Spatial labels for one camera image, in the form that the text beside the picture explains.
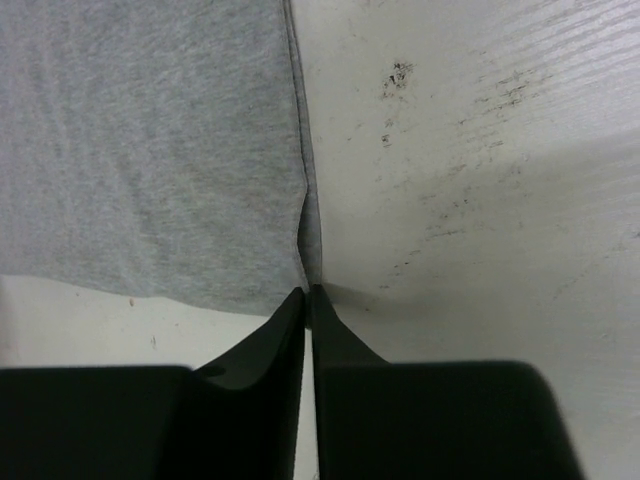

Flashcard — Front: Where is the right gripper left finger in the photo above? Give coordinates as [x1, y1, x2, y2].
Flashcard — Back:
[1, 289, 305, 479]

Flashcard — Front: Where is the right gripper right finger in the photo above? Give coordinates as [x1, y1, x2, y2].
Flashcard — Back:
[310, 285, 584, 479]

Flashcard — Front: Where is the grey tank top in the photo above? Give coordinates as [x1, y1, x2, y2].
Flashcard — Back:
[1, 1, 319, 316]

